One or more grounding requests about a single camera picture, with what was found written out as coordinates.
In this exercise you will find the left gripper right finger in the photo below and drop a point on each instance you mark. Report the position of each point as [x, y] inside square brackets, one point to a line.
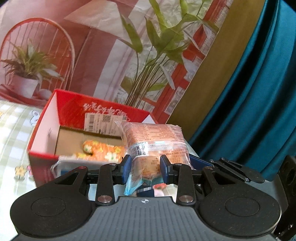
[181, 175]

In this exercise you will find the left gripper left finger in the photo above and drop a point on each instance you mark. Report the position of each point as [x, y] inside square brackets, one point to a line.
[109, 175]

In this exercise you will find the orange snack packet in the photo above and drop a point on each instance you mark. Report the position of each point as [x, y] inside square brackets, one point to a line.
[146, 143]

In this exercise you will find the red cardboard box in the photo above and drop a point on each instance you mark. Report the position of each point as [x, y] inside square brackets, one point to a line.
[68, 109]

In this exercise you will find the teal curtain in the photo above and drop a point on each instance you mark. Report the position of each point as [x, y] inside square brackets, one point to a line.
[253, 120]

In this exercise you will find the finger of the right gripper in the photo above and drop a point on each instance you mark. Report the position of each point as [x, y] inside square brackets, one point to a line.
[238, 171]

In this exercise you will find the printed room backdrop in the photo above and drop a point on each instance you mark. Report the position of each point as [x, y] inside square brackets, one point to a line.
[142, 54]

